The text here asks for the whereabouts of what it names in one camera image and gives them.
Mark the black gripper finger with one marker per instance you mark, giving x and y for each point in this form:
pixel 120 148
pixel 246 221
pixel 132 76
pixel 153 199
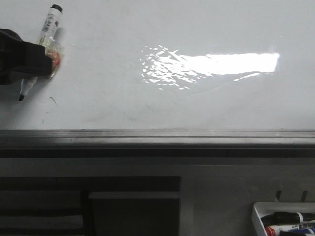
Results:
pixel 29 60

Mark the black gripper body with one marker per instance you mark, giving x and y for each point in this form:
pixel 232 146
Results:
pixel 9 57

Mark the white black whiteboard marker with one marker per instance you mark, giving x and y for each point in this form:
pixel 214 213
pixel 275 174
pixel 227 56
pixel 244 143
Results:
pixel 53 49

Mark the dark slatted rack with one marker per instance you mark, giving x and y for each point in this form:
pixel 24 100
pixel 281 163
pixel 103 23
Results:
pixel 59 206

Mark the white marker tray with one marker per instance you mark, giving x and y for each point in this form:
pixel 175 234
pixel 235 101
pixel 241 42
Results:
pixel 261 209

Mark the red capped marker in tray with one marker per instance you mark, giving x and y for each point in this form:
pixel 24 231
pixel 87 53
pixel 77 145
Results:
pixel 274 230

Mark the black capped marker in tray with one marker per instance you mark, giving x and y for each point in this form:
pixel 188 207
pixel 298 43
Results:
pixel 288 218

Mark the blue marker in tray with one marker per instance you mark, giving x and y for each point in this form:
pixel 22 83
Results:
pixel 300 232

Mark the white whiteboard with frame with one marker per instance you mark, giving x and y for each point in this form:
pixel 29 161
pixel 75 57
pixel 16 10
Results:
pixel 163 77

